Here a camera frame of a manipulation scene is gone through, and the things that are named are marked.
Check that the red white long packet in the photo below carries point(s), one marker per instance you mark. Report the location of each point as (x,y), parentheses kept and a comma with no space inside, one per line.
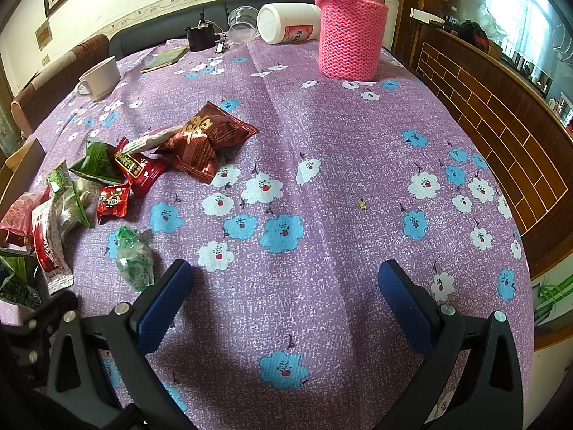
(48,247)

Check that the wooden cabinet counter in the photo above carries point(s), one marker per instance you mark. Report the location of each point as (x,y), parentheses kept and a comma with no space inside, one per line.
(526,147)

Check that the small red candy packet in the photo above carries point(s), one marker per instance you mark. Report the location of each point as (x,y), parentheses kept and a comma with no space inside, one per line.
(113,202)

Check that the white ceramic mug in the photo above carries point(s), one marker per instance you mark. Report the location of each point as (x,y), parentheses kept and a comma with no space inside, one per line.
(100,80)

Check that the dark red snack bag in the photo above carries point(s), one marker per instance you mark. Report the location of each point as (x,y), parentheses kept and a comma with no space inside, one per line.
(194,148)

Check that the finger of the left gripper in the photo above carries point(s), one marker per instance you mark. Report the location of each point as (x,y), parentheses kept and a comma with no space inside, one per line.
(25,350)

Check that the small black box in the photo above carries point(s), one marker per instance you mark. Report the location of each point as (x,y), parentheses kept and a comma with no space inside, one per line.
(201,36)

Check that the cardboard box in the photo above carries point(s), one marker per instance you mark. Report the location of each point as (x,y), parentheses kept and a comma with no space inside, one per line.
(19,171)

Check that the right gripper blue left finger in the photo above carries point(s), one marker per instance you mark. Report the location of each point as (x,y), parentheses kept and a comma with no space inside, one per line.
(99,371)

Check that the black sofa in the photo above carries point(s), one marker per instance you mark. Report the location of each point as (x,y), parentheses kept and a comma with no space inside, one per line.
(158,30)

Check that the clear green candy bag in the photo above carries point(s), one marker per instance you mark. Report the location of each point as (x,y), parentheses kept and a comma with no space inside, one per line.
(134,259)

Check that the pink knit-sleeved thermos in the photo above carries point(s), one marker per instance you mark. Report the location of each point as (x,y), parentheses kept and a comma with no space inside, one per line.
(351,37)

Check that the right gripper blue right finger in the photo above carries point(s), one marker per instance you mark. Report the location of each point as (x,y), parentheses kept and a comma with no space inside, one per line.
(470,377)

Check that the white red snack packet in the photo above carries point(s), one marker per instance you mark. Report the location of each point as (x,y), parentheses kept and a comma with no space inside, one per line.
(151,140)

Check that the green notebook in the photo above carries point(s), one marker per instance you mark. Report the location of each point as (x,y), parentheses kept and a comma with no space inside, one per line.
(164,59)

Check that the white plastic jar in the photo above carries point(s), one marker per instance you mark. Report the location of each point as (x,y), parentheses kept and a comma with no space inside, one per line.
(288,23)

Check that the pink snack packet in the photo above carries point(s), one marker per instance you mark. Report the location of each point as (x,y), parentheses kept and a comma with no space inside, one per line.
(16,225)

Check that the dark green snack packet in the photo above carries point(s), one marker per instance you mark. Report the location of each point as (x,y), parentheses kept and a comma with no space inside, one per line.
(18,280)

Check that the purple floral tablecloth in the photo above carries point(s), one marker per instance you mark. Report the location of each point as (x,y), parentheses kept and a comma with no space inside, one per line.
(286,327)

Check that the brown armchair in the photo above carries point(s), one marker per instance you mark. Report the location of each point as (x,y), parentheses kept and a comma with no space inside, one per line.
(47,89)

